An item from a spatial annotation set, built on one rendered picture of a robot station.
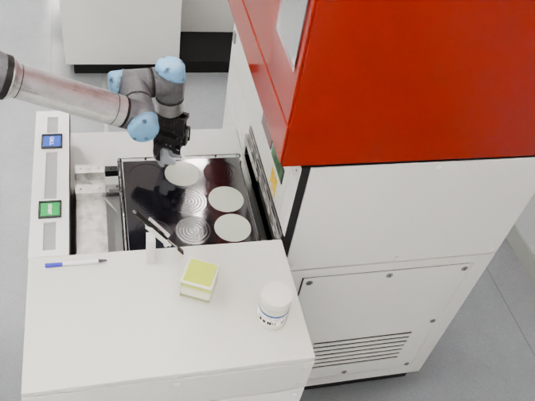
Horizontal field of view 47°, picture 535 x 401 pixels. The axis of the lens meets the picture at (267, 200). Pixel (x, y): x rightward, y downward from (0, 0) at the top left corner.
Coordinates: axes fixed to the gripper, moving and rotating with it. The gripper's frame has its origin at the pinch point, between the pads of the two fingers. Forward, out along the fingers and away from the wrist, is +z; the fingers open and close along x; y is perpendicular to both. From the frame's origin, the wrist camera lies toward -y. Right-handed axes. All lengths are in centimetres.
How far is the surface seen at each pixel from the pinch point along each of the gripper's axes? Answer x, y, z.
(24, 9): 178, -173, 91
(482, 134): 5, 80, -39
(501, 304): 72, 136, 92
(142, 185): -9.4, -1.2, 1.7
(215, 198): -5.2, 19.2, 1.7
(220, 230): -15.8, 24.7, 1.7
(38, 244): -43.5, -12.1, -4.4
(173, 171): -0.5, 4.1, 1.5
